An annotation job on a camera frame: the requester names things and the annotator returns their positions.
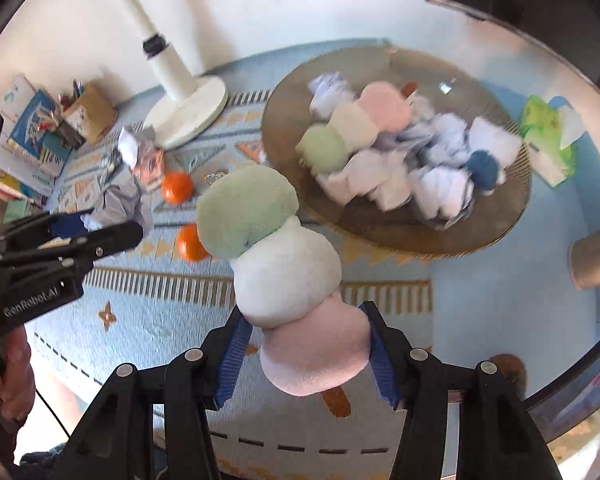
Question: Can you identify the white paper ball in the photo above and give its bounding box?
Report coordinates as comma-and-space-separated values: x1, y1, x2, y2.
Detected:
81, 166, 154, 235

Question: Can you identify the orange mandarin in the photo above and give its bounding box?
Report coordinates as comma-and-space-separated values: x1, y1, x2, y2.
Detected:
161, 172, 195, 205
175, 223, 209, 263

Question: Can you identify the three-ball plush dango toy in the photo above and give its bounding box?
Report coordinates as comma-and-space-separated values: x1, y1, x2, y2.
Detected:
196, 165, 370, 396

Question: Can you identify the person's left hand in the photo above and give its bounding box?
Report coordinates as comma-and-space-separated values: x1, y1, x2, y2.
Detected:
0, 326, 35, 422

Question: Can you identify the brown wooden oval object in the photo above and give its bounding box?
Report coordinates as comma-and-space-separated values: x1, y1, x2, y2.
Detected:
490, 353, 528, 400

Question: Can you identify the stack of books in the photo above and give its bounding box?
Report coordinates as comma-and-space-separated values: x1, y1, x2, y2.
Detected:
0, 74, 71, 208

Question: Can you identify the brown pen holder cup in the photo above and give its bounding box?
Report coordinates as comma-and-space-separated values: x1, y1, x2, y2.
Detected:
62, 84, 117, 145

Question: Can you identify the blue pompom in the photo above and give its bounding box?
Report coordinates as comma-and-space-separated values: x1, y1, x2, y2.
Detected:
464, 151, 500, 193

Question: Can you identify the brown ribbed round basket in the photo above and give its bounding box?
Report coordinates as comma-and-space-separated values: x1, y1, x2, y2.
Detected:
260, 45, 534, 260

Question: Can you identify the green tissue pack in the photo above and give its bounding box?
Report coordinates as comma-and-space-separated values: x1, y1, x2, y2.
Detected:
519, 96, 586, 188

